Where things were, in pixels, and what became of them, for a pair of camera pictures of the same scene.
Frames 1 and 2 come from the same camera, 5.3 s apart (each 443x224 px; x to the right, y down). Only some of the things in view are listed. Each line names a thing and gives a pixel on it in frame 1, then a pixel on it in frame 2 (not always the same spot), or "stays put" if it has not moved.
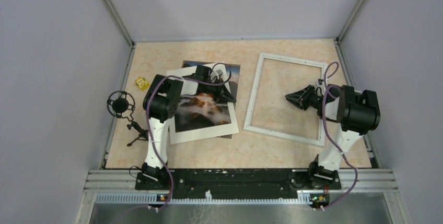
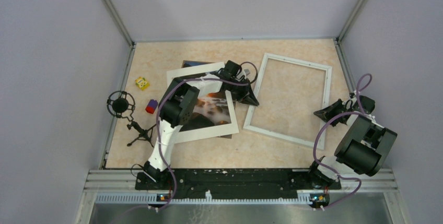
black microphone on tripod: [121, 104] stays put
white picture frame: [321, 139] stays put
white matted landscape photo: [203, 116] stays put
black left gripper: [222, 94] -> [246, 96]
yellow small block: [142, 83] stays put
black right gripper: [297, 98] -> [325, 113]
